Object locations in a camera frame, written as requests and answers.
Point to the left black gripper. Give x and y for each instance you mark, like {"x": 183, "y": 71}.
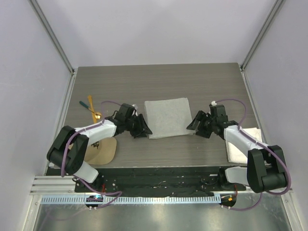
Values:
{"x": 142, "y": 128}

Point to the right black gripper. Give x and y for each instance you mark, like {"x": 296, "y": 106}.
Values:
{"x": 201, "y": 116}

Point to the grey cloth napkin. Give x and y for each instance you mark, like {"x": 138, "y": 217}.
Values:
{"x": 168, "y": 118}

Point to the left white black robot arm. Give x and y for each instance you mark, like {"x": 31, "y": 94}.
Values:
{"x": 69, "y": 147}

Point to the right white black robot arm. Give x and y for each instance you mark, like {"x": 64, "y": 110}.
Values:
{"x": 265, "y": 170}

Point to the beige cap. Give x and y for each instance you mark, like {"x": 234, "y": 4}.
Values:
{"x": 101, "y": 152}

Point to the white folded towel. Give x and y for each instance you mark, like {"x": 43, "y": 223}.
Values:
{"x": 238, "y": 145}

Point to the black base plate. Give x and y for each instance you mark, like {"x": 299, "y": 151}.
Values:
{"x": 163, "y": 171}

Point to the left aluminium frame post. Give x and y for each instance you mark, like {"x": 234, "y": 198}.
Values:
{"x": 47, "y": 27}

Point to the aluminium frame post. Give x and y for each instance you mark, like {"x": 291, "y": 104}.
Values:
{"x": 278, "y": 4}
{"x": 47, "y": 27}

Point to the white slotted cable duct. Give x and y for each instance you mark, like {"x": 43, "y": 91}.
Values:
{"x": 93, "y": 199}

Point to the right aluminium frame post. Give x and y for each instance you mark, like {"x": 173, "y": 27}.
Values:
{"x": 278, "y": 4}

